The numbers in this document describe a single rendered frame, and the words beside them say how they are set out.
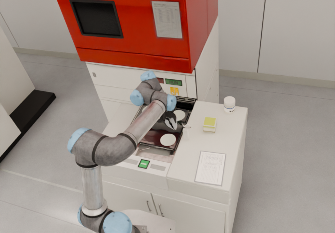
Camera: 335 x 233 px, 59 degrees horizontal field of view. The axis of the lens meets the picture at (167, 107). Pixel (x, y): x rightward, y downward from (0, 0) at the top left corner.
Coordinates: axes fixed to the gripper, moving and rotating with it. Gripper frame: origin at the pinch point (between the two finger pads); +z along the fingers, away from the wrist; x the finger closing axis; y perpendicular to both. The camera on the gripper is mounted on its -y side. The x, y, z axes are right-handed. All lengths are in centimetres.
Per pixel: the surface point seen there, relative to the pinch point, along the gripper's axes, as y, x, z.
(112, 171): -15.3, 44.5, 12.5
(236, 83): 191, 20, 87
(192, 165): -8.0, -4.1, 21.0
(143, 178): -16.3, 25.1, 19.7
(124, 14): 32, 13, -61
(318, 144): 114, -56, 129
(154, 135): 14.1, 25.6, 13.0
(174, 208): -13, 20, 51
